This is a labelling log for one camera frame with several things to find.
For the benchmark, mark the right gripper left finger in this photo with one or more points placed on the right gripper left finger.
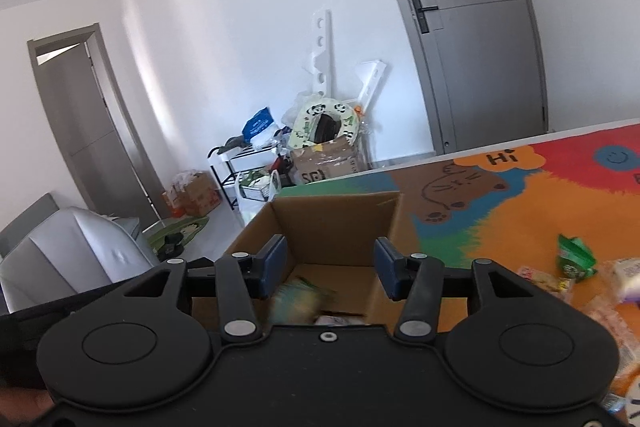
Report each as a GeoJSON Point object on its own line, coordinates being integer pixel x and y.
{"type": "Point", "coordinates": [242, 278]}

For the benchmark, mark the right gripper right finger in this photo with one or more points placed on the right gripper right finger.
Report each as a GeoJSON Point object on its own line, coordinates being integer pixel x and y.
{"type": "Point", "coordinates": [417, 280]}

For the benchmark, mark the green bread snack packet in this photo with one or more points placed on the green bread snack packet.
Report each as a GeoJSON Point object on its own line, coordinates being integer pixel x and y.
{"type": "Point", "coordinates": [298, 301]}

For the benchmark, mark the white blue snack packet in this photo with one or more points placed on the white blue snack packet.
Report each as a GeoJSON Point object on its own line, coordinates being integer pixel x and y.
{"type": "Point", "coordinates": [335, 320]}

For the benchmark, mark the orange cracker packet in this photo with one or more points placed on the orange cracker packet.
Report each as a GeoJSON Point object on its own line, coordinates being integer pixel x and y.
{"type": "Point", "coordinates": [627, 343]}

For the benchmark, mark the grey room door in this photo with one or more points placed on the grey room door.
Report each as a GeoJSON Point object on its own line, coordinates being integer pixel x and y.
{"type": "Point", "coordinates": [481, 71]}

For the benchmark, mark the person left hand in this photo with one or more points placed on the person left hand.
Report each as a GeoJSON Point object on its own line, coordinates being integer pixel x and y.
{"type": "Point", "coordinates": [22, 406]}

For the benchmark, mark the green floor mat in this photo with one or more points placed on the green floor mat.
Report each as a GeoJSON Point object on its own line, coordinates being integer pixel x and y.
{"type": "Point", "coordinates": [169, 240]}

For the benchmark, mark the white plastic shopping bag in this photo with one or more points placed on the white plastic shopping bag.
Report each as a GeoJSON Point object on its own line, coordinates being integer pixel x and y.
{"type": "Point", "coordinates": [254, 189]}

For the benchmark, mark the small orange cardboard box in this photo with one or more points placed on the small orange cardboard box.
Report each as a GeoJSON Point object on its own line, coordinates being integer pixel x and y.
{"type": "Point", "coordinates": [191, 193]}

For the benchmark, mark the black metal shoe rack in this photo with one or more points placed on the black metal shoe rack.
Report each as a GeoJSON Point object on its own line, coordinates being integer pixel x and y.
{"type": "Point", "coordinates": [228, 165]}

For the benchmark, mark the SF cardboard box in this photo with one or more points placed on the SF cardboard box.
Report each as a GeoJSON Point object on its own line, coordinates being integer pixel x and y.
{"type": "Point", "coordinates": [326, 161]}

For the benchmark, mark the pink meat snack packet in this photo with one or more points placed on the pink meat snack packet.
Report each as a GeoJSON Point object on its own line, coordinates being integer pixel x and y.
{"type": "Point", "coordinates": [559, 287]}

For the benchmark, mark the blue white bag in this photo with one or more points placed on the blue white bag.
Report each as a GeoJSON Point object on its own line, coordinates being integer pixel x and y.
{"type": "Point", "coordinates": [258, 123]}

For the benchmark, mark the small green snack packet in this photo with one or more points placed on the small green snack packet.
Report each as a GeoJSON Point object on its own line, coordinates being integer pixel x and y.
{"type": "Point", "coordinates": [575, 259]}

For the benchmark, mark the colourful cartoon table mat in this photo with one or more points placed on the colourful cartoon table mat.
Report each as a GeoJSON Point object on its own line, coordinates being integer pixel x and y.
{"type": "Point", "coordinates": [510, 202]}

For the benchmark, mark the grey sofa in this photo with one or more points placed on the grey sofa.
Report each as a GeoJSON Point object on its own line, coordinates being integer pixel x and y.
{"type": "Point", "coordinates": [49, 253]}

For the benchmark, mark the grey side door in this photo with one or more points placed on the grey side door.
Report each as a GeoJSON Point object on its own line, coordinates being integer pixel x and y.
{"type": "Point", "coordinates": [93, 128]}

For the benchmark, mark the panda toilet seat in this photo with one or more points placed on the panda toilet seat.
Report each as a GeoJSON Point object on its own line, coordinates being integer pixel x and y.
{"type": "Point", "coordinates": [324, 120]}

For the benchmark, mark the purple white snack bag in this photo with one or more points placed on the purple white snack bag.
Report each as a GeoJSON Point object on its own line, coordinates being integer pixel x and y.
{"type": "Point", "coordinates": [621, 279]}

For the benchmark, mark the short white foam board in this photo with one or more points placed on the short white foam board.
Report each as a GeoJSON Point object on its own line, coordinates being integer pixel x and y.
{"type": "Point", "coordinates": [370, 74]}

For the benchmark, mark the tall white foam board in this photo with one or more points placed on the tall white foam board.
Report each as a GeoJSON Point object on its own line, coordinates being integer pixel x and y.
{"type": "Point", "coordinates": [321, 62]}

